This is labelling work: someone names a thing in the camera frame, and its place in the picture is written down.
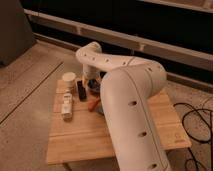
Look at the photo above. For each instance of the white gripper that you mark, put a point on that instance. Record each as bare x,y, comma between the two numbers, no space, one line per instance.
89,73

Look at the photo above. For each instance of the black eraser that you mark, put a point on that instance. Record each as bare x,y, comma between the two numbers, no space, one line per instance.
81,91

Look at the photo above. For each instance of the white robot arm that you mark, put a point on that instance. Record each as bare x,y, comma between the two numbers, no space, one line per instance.
128,83

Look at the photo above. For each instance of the dark blue bowl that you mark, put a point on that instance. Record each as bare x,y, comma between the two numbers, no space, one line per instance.
94,86

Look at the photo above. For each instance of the white cup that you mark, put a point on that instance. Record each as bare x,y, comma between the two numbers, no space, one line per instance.
69,79

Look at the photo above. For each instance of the orange carrot toy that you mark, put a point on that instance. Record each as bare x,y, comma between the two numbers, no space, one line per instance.
92,105

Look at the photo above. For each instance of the white plastic bottle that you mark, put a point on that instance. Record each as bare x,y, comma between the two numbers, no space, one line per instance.
66,109

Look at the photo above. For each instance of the wooden table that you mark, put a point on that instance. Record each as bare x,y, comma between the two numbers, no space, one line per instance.
86,137

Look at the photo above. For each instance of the dark grey cabinet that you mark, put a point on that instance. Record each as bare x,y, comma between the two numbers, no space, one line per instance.
16,35

